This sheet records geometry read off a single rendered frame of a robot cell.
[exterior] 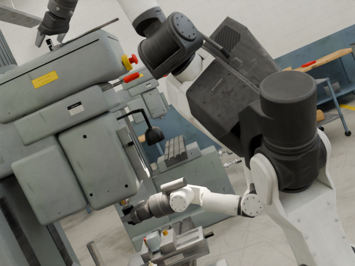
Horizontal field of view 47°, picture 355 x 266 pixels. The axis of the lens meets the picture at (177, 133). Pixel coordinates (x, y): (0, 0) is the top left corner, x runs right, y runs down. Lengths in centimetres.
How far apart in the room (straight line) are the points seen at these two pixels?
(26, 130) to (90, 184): 29
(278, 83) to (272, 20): 733
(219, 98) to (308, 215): 35
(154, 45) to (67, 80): 44
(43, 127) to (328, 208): 95
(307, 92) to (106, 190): 88
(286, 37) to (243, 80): 719
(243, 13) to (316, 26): 139
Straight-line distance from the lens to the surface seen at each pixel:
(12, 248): 157
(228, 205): 145
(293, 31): 825
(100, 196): 151
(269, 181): 93
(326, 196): 105
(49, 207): 155
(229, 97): 104
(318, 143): 94
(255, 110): 88
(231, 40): 117
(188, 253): 175
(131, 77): 141
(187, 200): 145
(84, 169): 150
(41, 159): 151
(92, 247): 123
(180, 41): 104
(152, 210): 152
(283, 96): 83
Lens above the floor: 164
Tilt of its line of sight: 7 degrees down
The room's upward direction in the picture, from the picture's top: 24 degrees counter-clockwise
